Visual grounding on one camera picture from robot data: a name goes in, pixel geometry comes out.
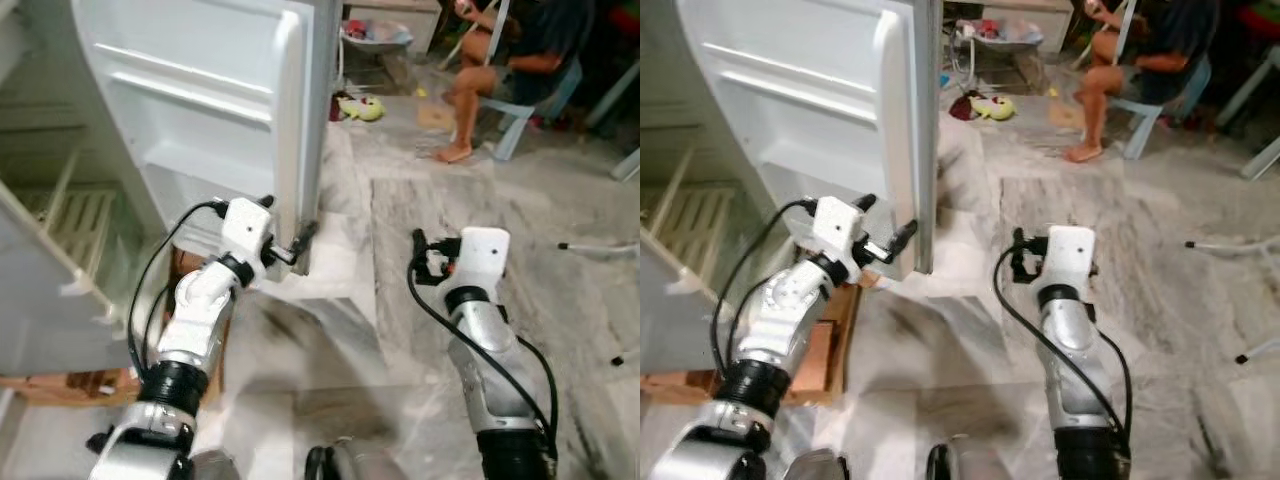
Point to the white fridge door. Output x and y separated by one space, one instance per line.
200 100
800 100

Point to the yellow green plush toy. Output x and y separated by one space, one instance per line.
995 108
365 108

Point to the red clay brick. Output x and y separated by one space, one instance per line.
818 355

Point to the dark red cloth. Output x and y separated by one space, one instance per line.
336 105
960 105

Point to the silver left robot leg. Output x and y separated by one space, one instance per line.
815 468

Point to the brown cardboard piece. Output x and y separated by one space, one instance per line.
435 117
1068 117

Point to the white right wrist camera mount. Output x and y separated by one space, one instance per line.
1072 252
485 255

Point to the wooden base board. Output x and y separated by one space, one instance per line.
690 388
40 385

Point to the silver fridge body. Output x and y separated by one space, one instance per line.
665 320
40 320

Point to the silver right robot leg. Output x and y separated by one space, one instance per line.
970 462
350 462

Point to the seated person in dark shirt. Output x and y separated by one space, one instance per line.
1165 40
540 40

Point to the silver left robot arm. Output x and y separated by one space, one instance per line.
790 310
195 310

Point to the light blue plastic chair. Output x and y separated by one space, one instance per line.
520 115
1145 115

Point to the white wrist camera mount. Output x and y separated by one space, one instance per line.
485 255
835 232
243 235
1072 252

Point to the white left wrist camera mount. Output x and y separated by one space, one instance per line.
243 235
835 232

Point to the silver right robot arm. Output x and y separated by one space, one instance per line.
1070 340
485 350

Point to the silver robot leg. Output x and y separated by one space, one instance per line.
970 462
350 462
815 468

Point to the grey plastic basin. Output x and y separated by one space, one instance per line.
380 38
1000 38

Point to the white slatted fridge shelf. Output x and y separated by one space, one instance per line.
80 225
690 225

